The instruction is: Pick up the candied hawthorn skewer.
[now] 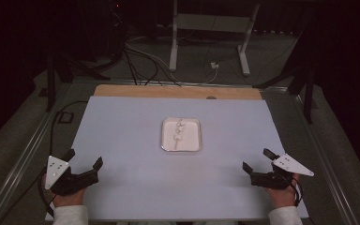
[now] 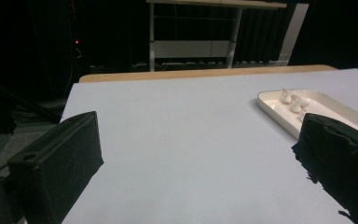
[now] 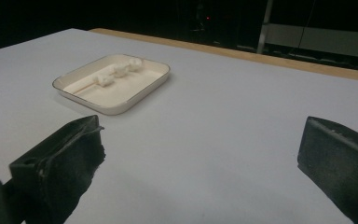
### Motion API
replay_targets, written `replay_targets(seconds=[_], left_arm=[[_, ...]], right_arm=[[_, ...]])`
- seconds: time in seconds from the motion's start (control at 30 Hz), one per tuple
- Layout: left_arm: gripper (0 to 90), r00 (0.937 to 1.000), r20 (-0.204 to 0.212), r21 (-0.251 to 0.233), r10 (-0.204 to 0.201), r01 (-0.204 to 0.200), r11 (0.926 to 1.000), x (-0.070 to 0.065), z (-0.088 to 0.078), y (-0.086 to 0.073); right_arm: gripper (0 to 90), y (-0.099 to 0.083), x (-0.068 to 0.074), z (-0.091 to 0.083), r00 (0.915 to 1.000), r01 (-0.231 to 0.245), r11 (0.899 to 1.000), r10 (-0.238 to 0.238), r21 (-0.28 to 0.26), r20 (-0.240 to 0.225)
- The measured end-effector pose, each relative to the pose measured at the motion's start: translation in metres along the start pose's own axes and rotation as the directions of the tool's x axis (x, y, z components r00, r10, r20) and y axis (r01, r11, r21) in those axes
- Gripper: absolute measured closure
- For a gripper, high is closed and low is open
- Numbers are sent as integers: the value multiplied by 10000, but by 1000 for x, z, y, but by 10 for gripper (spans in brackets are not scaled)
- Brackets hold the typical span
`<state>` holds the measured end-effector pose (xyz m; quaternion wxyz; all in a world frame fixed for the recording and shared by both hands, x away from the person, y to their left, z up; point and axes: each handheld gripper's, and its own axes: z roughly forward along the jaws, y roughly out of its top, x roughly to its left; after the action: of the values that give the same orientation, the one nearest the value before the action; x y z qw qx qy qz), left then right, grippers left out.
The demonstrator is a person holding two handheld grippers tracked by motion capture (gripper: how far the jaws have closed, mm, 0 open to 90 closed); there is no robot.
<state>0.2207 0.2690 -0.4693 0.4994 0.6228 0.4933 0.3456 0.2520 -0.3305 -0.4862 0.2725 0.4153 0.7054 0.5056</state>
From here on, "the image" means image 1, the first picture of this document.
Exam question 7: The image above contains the black square floor plate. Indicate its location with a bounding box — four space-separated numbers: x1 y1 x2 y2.
57 111 75 125

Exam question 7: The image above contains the white metal stand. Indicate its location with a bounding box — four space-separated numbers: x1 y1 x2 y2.
168 0 261 77

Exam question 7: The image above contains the white square tray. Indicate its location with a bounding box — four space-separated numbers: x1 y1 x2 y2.
160 116 203 153

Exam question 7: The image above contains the black floor cable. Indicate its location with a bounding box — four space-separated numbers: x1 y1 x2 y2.
0 100 89 225

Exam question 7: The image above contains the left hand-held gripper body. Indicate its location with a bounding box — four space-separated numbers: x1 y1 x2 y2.
44 155 99 197

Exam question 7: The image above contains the pale blue table mat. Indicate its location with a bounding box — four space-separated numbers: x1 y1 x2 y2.
45 96 309 221

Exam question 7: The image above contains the person's right hand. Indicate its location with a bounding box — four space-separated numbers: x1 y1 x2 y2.
263 173 301 209

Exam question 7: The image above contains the black floor cables bundle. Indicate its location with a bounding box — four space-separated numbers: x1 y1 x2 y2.
123 41 182 87

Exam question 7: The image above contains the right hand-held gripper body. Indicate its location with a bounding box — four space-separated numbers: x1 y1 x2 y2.
250 153 315 190

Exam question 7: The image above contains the thin wooden skewer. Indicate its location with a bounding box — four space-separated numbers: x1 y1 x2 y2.
172 118 185 150

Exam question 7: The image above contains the white plug with cable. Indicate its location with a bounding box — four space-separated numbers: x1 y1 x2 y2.
181 61 220 86

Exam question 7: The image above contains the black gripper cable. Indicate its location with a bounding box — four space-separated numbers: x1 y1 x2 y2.
37 170 56 218
290 177 304 208

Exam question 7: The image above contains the dark equipment rack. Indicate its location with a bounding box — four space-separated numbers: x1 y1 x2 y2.
74 0 129 65

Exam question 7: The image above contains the person's left hand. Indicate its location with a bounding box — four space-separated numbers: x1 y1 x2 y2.
41 173 87 208

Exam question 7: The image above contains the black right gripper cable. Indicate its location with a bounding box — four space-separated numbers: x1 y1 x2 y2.
290 177 304 208

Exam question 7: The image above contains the black tripod stand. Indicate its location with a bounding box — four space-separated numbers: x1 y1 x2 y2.
45 51 111 113
252 31 316 125

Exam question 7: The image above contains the metal floor rail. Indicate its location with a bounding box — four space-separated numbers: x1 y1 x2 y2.
289 93 360 225
0 83 73 225

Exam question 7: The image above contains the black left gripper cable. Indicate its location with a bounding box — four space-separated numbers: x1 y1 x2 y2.
37 170 56 218

